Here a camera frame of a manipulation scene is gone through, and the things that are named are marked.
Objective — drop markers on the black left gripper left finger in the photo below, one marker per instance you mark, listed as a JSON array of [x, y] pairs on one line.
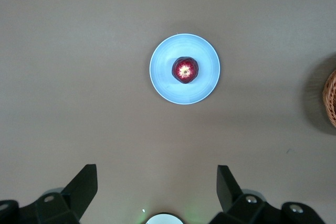
[[81, 192]]

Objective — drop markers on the blue plate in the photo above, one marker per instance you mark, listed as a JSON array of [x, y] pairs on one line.
[[162, 77]]

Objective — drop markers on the brown wicker basket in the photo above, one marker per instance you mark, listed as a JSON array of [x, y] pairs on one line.
[[331, 98]]

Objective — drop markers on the red apple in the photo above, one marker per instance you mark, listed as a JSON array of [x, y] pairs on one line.
[[184, 70]]

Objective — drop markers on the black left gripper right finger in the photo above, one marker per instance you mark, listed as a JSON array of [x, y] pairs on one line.
[[232, 197]]

